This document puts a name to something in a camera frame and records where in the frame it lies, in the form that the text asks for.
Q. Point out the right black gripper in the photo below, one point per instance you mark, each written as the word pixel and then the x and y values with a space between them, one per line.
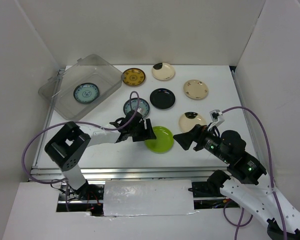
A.
pixel 184 139

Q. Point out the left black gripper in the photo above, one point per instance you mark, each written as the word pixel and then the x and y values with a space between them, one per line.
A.
pixel 149 133

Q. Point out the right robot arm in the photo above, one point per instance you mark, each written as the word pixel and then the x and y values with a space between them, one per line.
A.
pixel 246 181

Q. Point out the cream plate black patch right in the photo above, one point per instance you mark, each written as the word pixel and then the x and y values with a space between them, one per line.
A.
pixel 189 119

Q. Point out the lime green plate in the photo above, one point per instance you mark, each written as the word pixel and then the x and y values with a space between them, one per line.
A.
pixel 164 140

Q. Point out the white cover panel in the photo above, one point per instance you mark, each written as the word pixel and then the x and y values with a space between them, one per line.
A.
pixel 148 198

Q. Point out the blue white patterned plate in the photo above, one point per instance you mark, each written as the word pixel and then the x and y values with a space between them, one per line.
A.
pixel 134 104

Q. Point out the cream plate with black patch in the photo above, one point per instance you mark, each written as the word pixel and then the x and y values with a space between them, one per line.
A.
pixel 163 71

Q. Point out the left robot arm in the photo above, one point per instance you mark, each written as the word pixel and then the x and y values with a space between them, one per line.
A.
pixel 67 146

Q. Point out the black glossy plate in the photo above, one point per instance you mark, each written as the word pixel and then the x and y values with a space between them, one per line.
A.
pixel 162 98

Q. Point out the cream plate with brown motifs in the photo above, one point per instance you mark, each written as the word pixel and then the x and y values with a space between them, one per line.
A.
pixel 195 89

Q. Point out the clear plastic bin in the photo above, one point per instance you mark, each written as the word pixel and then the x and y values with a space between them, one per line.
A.
pixel 58 91

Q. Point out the yellow patterned plate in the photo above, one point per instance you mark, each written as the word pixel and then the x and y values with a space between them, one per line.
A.
pixel 134 77

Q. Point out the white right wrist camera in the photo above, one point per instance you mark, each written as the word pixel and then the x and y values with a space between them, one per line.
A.
pixel 217 119

